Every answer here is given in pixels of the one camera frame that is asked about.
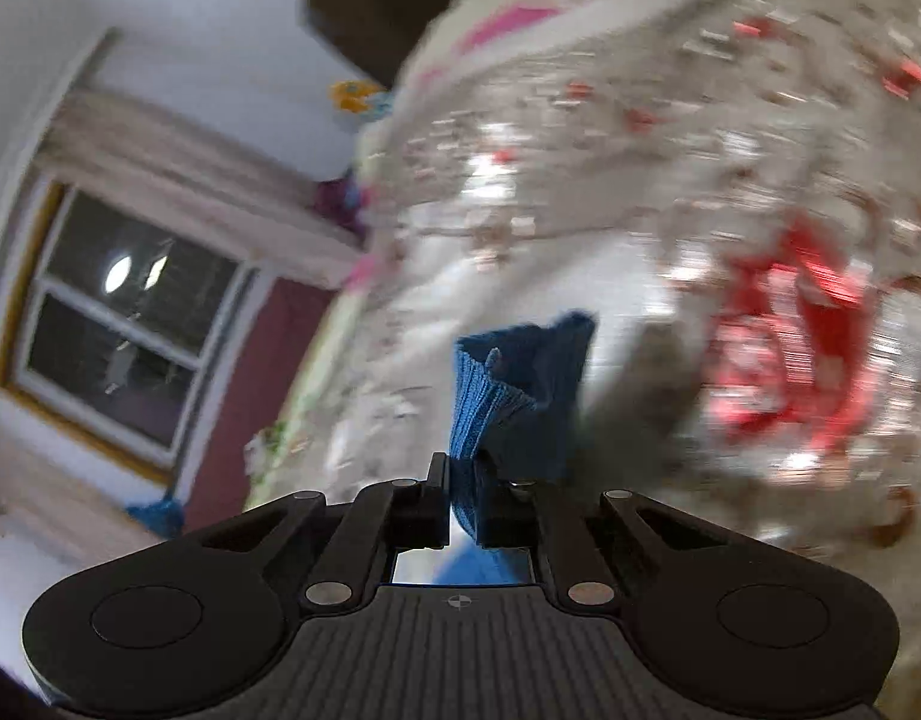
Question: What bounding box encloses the dark wooden headboard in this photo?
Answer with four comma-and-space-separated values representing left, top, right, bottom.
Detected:
301, 0, 559, 88

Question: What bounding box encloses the yellow blue toy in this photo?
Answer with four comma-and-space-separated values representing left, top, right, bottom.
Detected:
328, 79, 395, 121

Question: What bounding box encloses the purple cloth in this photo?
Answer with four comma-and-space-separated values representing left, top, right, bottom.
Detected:
313, 171, 373, 242

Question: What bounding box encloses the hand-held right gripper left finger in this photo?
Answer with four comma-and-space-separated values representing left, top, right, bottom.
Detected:
197, 452, 452, 612

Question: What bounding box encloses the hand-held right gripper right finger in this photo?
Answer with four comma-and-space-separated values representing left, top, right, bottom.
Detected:
475, 457, 725, 610

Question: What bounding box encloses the floral satin blanket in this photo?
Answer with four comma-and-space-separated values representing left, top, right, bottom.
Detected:
246, 0, 921, 720

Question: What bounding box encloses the pink green patterned bedsheet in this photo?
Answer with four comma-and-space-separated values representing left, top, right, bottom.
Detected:
244, 0, 701, 511

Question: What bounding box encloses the blue bag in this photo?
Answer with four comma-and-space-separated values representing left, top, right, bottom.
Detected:
125, 493, 188, 541

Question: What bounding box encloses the beige curtain valance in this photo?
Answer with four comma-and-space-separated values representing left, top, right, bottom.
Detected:
36, 82, 365, 287

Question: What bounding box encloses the white framed window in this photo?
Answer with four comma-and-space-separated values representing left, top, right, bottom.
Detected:
0, 178, 260, 470

